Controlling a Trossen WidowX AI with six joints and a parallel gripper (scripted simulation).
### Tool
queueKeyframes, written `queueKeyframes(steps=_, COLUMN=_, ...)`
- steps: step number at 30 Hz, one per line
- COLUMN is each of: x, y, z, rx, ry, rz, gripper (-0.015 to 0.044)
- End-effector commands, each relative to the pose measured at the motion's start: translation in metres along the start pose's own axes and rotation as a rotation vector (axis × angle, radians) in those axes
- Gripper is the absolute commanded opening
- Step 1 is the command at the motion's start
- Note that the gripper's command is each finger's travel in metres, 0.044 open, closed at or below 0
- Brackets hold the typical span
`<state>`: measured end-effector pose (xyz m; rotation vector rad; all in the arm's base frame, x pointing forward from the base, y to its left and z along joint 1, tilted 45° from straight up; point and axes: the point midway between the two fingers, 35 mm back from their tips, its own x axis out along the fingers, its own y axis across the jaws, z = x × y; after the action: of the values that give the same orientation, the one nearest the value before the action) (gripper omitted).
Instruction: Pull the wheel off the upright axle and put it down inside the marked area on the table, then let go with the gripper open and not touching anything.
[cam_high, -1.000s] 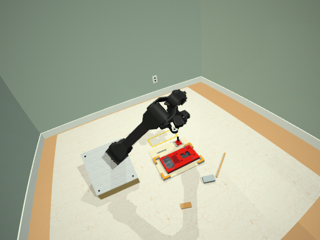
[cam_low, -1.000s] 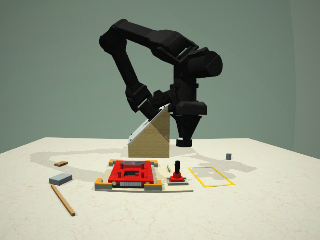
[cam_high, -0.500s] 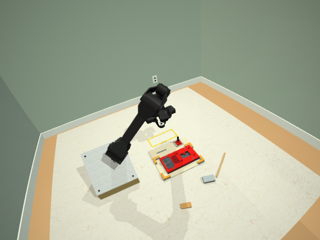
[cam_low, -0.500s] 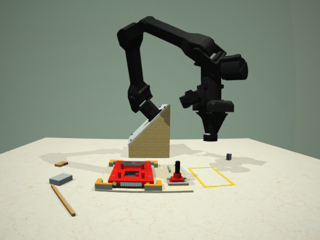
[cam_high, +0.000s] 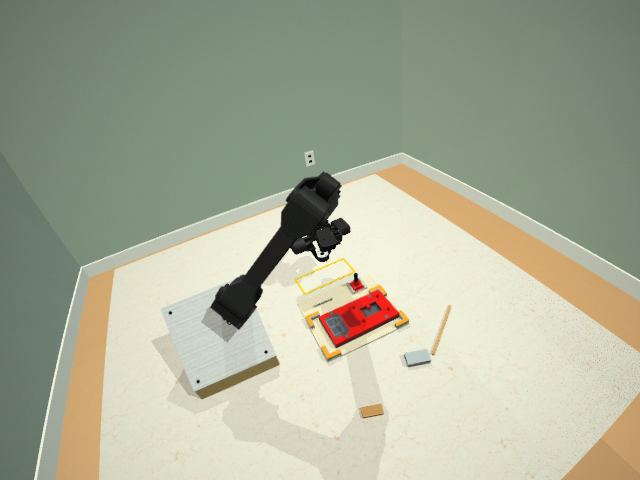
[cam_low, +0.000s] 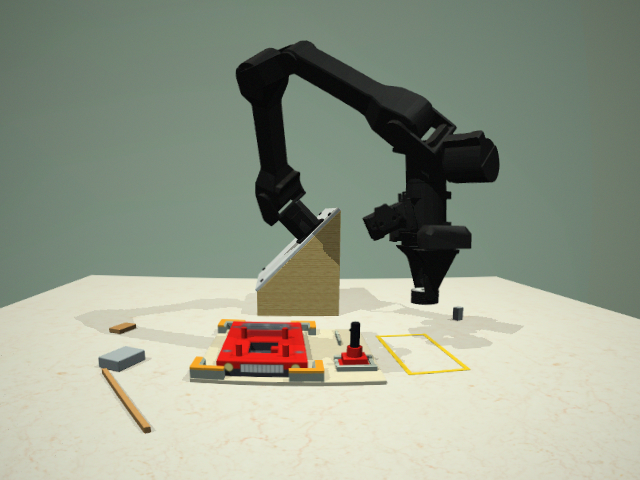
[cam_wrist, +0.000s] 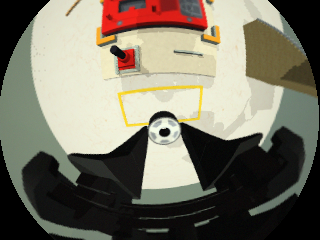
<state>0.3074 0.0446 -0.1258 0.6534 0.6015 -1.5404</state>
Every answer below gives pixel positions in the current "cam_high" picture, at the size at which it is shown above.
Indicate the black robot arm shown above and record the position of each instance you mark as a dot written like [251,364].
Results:
[308,207]

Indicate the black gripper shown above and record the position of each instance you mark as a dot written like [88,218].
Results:
[306,244]

